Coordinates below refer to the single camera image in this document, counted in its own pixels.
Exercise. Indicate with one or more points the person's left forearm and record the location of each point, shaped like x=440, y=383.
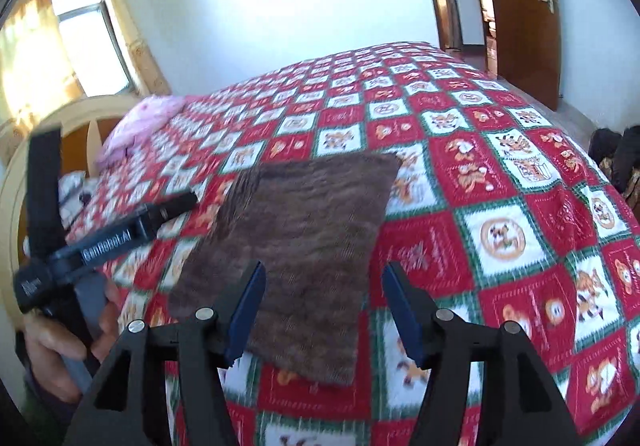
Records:
x=45, y=418

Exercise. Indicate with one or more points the pink pillow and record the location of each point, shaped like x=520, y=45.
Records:
x=135, y=121

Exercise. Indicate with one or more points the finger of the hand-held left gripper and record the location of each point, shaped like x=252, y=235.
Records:
x=45, y=191
x=172, y=208

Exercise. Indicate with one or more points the black bag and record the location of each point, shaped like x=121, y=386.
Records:
x=627, y=156

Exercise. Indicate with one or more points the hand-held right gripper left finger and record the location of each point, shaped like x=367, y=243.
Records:
x=246, y=313

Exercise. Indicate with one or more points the brown knit sweater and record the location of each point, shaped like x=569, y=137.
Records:
x=310, y=236

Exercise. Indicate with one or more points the dark round bag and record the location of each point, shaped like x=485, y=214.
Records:
x=602, y=146

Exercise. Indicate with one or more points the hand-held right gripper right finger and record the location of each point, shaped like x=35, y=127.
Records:
x=400, y=316

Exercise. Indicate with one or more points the brown wooden door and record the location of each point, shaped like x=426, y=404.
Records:
x=520, y=26

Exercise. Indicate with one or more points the yellow curtain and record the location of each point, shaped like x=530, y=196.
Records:
x=135, y=41

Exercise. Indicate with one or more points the red patchwork printed blanket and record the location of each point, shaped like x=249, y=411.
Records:
x=500, y=176

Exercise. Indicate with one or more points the person's left hand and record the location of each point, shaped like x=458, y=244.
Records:
x=50, y=351

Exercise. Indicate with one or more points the wooden headboard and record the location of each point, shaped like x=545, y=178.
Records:
x=75, y=111

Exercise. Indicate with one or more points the window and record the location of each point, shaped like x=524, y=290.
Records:
x=85, y=51

